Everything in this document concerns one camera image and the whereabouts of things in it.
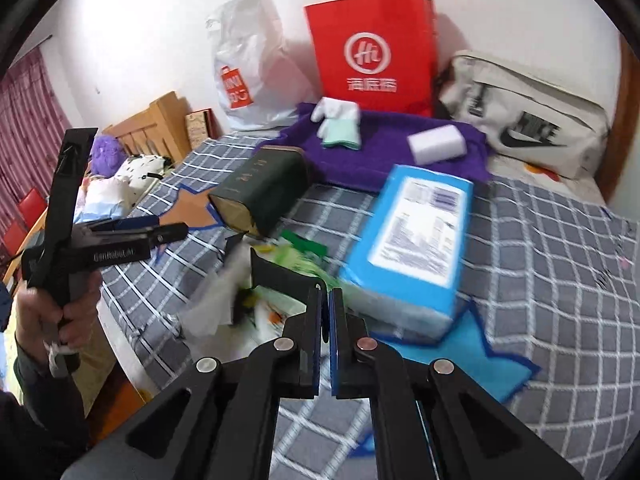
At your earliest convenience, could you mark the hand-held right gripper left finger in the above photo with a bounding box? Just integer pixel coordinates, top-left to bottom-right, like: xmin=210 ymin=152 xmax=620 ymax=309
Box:
xmin=60 ymin=284 xmax=329 ymax=480

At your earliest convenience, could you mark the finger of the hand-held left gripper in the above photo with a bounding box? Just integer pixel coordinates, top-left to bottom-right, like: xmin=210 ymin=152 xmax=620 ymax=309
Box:
xmin=90 ymin=216 xmax=162 ymax=233
xmin=82 ymin=222 xmax=190 ymax=252

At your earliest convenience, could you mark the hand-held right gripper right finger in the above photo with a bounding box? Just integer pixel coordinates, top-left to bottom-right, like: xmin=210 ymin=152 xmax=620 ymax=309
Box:
xmin=328 ymin=287 xmax=587 ymax=480

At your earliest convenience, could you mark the white tissue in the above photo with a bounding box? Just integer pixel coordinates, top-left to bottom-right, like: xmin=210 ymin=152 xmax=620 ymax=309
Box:
xmin=177 ymin=255 xmax=251 ymax=338

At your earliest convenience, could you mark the green tissue packet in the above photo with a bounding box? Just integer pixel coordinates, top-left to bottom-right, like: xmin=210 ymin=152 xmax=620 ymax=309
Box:
xmin=257 ymin=230 xmax=331 ymax=286

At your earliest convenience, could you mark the person's left forearm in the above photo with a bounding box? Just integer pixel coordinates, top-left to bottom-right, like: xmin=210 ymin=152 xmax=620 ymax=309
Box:
xmin=0 ymin=332 xmax=93 ymax=480

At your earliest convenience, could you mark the person's left hand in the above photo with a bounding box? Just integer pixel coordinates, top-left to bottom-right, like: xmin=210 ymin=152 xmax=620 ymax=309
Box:
xmin=14 ymin=280 xmax=102 ymax=357

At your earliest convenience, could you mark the pile of pale clothes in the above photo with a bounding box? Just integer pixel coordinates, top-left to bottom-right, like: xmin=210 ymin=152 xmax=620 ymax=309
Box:
xmin=74 ymin=175 xmax=135 ymax=226

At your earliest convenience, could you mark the red chair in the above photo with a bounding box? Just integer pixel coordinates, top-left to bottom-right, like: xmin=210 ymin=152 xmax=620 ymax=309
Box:
xmin=0 ymin=187 xmax=49 ymax=257

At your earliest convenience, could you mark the white spotted pouch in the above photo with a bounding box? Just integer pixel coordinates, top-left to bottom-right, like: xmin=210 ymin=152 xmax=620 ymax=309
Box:
xmin=112 ymin=154 xmax=167 ymax=185

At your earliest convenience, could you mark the purple plush toy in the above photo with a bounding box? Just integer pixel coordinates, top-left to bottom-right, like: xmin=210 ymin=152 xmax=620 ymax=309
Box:
xmin=89 ymin=135 xmax=124 ymax=177

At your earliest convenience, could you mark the wooden headboard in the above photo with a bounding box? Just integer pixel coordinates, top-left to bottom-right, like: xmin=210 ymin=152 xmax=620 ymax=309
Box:
xmin=102 ymin=91 xmax=195 ymax=167

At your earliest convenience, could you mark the dark green tin box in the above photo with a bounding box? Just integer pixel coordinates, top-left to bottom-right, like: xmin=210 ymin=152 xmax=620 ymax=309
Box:
xmin=207 ymin=145 xmax=313 ymax=238

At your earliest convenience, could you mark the brown cardboard box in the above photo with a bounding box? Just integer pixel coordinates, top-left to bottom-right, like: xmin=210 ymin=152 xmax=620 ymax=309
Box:
xmin=184 ymin=109 xmax=222 ymax=150

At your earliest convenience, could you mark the red patterned curtain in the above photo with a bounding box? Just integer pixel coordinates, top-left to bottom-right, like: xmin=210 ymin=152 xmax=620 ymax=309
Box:
xmin=0 ymin=49 xmax=72 ymax=161

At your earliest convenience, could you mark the blue tissue pack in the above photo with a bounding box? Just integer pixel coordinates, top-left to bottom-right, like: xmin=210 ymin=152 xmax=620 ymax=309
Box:
xmin=337 ymin=164 xmax=475 ymax=345

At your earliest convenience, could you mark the white plastic shopping bag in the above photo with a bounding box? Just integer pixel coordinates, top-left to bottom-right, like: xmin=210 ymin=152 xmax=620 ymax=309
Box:
xmin=206 ymin=0 xmax=321 ymax=132

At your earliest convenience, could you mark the pale green cloth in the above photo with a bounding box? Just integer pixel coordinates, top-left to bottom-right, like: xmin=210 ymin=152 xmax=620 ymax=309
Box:
xmin=318 ymin=116 xmax=362 ymax=151

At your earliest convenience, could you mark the purple towel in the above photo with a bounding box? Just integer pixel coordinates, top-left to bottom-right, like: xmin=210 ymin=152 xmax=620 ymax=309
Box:
xmin=252 ymin=102 xmax=493 ymax=193

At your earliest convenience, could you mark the grey checked blanket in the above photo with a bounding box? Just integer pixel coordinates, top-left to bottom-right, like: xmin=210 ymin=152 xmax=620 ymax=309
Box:
xmin=97 ymin=135 xmax=640 ymax=480

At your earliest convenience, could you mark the patterned bed sheet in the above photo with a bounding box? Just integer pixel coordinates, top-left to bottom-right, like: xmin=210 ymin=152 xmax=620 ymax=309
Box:
xmin=487 ymin=152 xmax=608 ymax=206

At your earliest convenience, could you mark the red paper shopping bag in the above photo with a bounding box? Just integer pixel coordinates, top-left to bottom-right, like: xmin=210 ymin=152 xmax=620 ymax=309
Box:
xmin=304 ymin=0 xmax=437 ymax=118

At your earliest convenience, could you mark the white canvas bag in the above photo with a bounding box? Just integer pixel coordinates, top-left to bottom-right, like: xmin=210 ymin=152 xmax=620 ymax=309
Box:
xmin=437 ymin=50 xmax=612 ymax=181

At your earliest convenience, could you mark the wooden bed frame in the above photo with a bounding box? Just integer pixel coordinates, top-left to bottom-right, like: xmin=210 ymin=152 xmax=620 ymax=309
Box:
xmin=597 ymin=32 xmax=640 ymax=207

